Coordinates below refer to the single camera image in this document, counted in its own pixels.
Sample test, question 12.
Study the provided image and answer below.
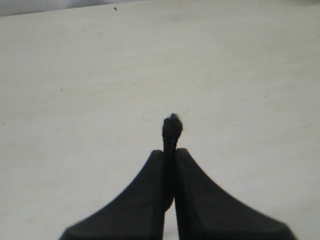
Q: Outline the black braided rope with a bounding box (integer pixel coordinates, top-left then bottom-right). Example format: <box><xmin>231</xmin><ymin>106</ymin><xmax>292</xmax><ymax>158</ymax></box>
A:
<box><xmin>161</xmin><ymin>112</ymin><xmax>185</xmax><ymax>213</ymax></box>

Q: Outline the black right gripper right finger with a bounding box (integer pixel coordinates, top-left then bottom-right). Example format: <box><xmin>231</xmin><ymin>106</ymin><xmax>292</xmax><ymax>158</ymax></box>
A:
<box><xmin>174</xmin><ymin>148</ymin><xmax>296</xmax><ymax>240</ymax></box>

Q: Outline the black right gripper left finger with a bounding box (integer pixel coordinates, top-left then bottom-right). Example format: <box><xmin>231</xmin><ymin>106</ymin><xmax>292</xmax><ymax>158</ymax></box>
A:
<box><xmin>60</xmin><ymin>150</ymin><xmax>166</xmax><ymax>240</ymax></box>

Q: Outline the white backdrop curtain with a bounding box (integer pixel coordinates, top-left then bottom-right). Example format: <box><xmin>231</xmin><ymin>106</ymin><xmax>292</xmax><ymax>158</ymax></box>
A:
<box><xmin>0</xmin><ymin>0</ymin><xmax>121</xmax><ymax>17</ymax></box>

